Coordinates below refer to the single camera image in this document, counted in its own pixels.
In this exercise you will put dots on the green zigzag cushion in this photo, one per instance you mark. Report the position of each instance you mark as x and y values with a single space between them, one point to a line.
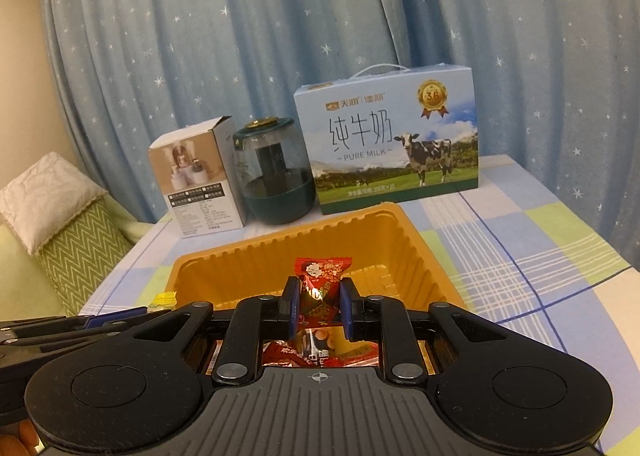
85 251

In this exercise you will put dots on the blue milk carton box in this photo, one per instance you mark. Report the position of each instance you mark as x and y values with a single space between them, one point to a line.
385 141

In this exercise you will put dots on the checkered tablecloth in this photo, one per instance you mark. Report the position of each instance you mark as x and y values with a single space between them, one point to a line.
525 261

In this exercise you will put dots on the small dark red candy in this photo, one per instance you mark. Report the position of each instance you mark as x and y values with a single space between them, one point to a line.
320 281

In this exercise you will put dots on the person's left hand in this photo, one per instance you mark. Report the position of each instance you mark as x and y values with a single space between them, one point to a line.
21 438

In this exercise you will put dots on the large red snack packet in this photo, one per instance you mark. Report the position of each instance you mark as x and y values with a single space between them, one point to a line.
295 353

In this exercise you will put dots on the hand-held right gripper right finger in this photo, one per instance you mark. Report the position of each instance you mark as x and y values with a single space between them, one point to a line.
346 312

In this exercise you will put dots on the white product box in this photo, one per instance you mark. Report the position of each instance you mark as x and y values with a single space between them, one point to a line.
200 186

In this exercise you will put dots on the orange plastic tray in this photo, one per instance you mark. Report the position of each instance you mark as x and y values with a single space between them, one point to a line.
390 256

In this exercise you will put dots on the dark green glass jar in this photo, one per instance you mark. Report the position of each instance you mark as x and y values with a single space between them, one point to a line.
272 171

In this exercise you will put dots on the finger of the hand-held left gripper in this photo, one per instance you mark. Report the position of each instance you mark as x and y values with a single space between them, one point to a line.
45 342
102 322

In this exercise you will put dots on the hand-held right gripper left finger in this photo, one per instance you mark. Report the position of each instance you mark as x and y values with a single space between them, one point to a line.
293 310

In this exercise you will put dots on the yellow candy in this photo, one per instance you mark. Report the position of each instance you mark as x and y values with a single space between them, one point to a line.
165 298

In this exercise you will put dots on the light green sofa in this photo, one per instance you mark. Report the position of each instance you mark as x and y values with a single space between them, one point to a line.
20 281

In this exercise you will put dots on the blue star curtain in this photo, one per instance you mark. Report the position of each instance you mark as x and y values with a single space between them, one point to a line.
250 36

